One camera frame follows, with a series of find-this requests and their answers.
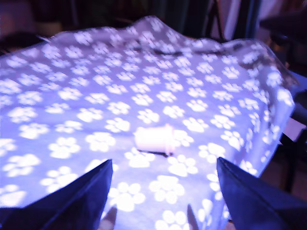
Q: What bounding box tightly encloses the paw print cloth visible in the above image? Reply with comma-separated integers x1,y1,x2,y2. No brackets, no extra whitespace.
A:
0,15,297,230

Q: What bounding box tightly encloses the white coffee capsule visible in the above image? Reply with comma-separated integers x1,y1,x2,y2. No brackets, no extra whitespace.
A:
134,124,177,158

